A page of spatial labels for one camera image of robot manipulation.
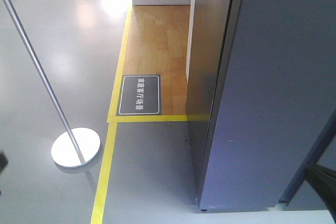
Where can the yellow floor tape line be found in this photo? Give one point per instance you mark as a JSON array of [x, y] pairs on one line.
[[146, 172]]

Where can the fridge door white interior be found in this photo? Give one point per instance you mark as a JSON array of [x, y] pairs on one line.
[[274, 107]]

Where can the dark floor sign white text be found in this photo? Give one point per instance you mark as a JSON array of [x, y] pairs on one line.
[[140, 95]]

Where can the silver floor stand pole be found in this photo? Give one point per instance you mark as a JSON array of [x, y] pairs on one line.
[[75, 147]]

